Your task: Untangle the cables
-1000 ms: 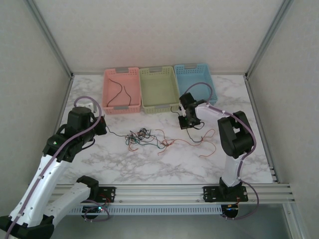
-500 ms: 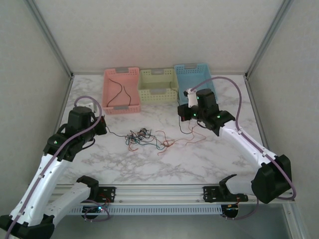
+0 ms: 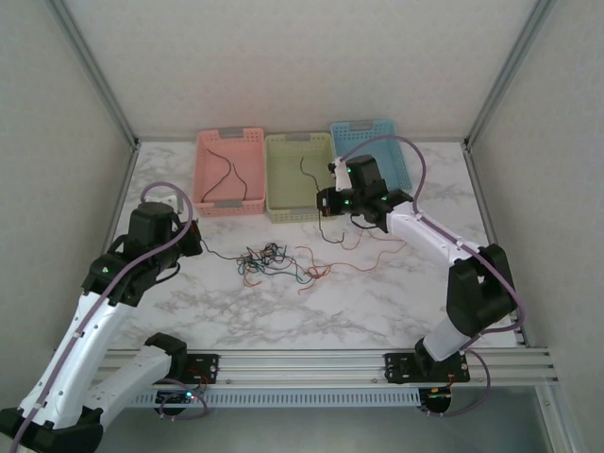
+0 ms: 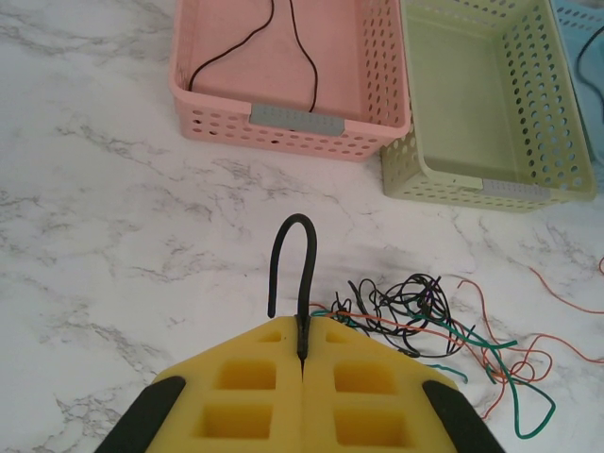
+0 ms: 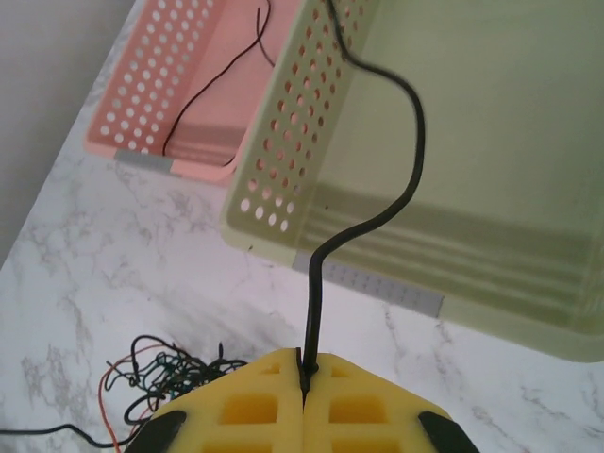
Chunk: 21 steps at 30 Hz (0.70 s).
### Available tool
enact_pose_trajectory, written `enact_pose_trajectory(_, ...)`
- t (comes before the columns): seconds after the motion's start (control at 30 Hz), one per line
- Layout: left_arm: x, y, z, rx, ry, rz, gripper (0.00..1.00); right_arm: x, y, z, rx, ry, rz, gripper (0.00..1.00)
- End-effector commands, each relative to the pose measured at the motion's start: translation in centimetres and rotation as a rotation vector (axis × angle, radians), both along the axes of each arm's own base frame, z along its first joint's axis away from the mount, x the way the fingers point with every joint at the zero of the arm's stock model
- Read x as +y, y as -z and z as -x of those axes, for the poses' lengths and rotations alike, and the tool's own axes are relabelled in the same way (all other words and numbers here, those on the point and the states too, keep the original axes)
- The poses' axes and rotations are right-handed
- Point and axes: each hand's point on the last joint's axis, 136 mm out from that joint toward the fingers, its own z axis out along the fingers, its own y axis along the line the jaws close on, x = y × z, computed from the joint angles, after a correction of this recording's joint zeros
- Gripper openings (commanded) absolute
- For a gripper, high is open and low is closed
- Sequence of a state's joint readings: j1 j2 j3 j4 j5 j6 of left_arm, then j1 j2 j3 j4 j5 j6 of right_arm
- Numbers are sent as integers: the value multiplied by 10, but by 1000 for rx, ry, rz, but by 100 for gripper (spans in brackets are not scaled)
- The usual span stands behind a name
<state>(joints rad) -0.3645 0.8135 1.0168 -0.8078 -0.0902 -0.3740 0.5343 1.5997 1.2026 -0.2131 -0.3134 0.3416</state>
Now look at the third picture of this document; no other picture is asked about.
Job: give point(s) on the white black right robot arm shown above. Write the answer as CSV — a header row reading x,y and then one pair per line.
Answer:
x,y
420,233

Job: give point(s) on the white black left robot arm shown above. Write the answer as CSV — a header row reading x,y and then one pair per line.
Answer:
x,y
101,340

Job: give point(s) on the blue plastic basket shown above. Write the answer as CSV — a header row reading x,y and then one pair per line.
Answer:
x,y
387,160

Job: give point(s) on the green plastic basket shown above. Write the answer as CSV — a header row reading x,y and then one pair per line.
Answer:
x,y
288,189

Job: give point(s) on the pink plastic basket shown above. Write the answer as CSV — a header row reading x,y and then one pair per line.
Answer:
x,y
229,141

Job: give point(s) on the electronics board with LED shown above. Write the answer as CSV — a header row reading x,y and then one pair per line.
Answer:
x,y
439,398
177,398

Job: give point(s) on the aluminium table edge rail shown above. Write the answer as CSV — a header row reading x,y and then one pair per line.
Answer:
x,y
481,189
123,184
165,139

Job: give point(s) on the aluminium frame post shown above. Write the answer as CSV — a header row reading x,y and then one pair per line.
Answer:
x,y
99,71
509,71

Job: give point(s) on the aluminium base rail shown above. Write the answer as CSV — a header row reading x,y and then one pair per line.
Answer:
x,y
307,368

